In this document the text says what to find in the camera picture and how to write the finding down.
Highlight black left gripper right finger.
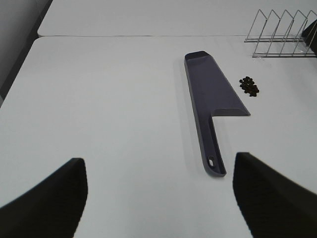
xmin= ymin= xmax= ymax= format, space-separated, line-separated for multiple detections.
xmin=233 ymin=152 xmax=317 ymax=238

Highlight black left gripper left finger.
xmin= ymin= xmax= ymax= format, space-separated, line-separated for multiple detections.
xmin=0 ymin=158 xmax=88 ymax=238

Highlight purple plastic dustpan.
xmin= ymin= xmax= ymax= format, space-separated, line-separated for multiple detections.
xmin=184 ymin=51 xmax=250 ymax=178

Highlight metal wire rack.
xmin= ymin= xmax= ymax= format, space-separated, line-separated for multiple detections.
xmin=244 ymin=9 xmax=317 ymax=58

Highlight pile of coffee beans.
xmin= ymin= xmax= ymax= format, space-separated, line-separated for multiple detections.
xmin=239 ymin=76 xmax=260 ymax=97

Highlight purple brush black bristles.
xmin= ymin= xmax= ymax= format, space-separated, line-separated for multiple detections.
xmin=301 ymin=20 xmax=317 ymax=54

